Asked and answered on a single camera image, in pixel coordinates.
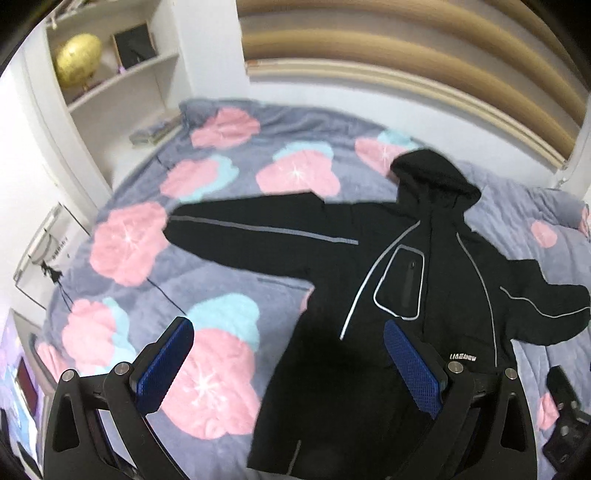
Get white bookshelf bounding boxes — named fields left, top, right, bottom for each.
left=23, top=1, right=191, bottom=206

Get grey floral bed blanket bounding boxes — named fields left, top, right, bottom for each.
left=36, top=100, right=590, bottom=479

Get gold globe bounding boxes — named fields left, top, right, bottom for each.
left=53, top=33, right=102, bottom=89

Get black picture frame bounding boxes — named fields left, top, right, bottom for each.
left=112, top=23, right=157, bottom=70

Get black hooded jacket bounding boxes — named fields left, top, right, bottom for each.
left=163, top=150, right=590, bottom=479

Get stacked books on shelf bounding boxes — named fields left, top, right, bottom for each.
left=129, top=115, right=182, bottom=146

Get black charging cable on bed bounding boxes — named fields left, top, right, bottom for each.
left=40, top=257, right=191, bottom=319

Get wooden slatted headboard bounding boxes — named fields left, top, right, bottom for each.
left=236, top=1, right=590, bottom=168

